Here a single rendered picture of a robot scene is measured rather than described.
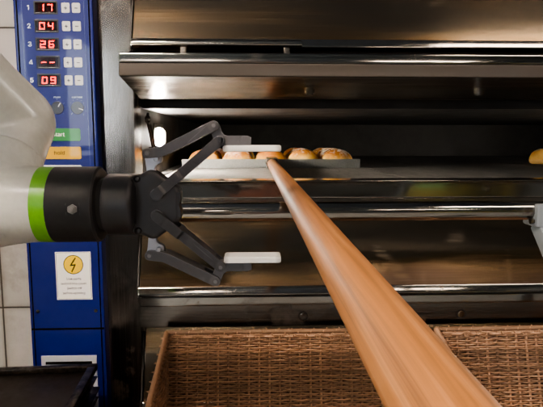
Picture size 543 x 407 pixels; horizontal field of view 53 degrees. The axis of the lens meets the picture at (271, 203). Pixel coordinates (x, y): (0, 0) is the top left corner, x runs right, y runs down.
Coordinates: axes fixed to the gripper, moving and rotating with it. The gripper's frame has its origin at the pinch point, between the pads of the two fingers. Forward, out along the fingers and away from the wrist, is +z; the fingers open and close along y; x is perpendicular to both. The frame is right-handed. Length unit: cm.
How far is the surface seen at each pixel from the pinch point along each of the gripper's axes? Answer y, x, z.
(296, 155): -3, -102, 11
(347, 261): -1.3, 36.9, 3.0
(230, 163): 0, -100, -9
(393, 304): -1.3, 44.9, 3.4
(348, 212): 3.2, -14.1, 12.2
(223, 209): 2.6, -14.1, -6.7
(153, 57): -22.8, -37.0, -20.7
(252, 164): 0, -100, -2
